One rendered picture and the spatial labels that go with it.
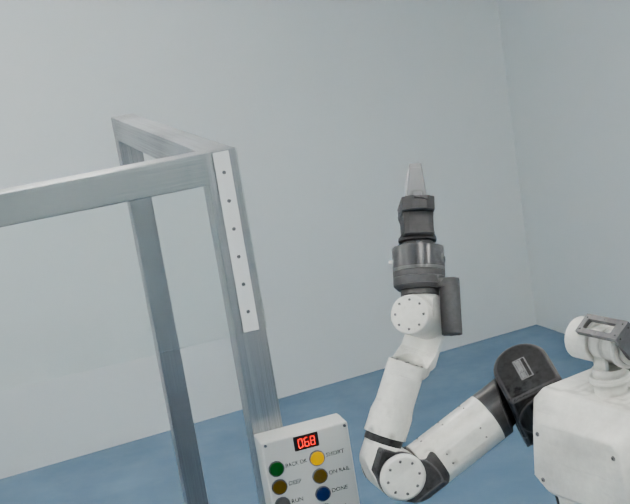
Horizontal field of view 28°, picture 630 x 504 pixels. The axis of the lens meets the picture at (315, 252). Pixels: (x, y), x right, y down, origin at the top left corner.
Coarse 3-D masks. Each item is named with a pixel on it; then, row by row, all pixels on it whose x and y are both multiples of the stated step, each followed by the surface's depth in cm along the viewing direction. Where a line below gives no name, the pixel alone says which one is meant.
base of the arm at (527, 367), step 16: (512, 352) 213; (528, 352) 212; (544, 352) 211; (496, 368) 212; (512, 368) 211; (528, 368) 210; (544, 368) 209; (512, 384) 209; (528, 384) 208; (544, 384) 206; (512, 400) 207; (528, 400) 207; (528, 416) 209; (528, 432) 212
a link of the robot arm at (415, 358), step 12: (408, 336) 214; (444, 336) 213; (408, 348) 214; (420, 348) 213; (432, 348) 212; (396, 360) 208; (408, 360) 213; (420, 360) 212; (432, 360) 211; (396, 372) 207; (408, 372) 207; (420, 372) 208
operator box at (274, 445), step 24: (264, 432) 237; (288, 432) 235; (336, 432) 235; (264, 456) 232; (288, 456) 233; (336, 456) 236; (264, 480) 236; (288, 480) 234; (312, 480) 235; (336, 480) 237
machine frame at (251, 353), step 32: (128, 128) 308; (160, 128) 283; (128, 160) 332; (160, 160) 226; (0, 192) 217; (256, 352) 235; (256, 384) 236; (192, 416) 349; (256, 416) 237; (192, 448) 350; (192, 480) 352; (256, 480) 243
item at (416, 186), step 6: (414, 168) 212; (420, 168) 212; (408, 174) 212; (414, 174) 212; (420, 174) 212; (408, 180) 211; (414, 180) 211; (420, 180) 211; (408, 186) 211; (414, 186) 211; (420, 186) 211; (408, 192) 211; (414, 192) 210; (420, 192) 210
